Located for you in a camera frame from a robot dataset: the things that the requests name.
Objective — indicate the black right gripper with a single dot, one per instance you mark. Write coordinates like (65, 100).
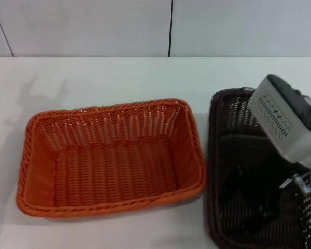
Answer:
(269, 197)

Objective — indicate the dark brown woven basket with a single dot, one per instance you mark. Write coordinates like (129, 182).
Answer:
(228, 116)

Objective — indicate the orange woven plastic basket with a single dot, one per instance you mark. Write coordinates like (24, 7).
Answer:
(114, 168)

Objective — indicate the grey white wrist camera box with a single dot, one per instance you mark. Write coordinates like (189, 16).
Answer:
(280, 124)

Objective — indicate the silver metal camera bracket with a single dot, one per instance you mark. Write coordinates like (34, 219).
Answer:
(298, 182)

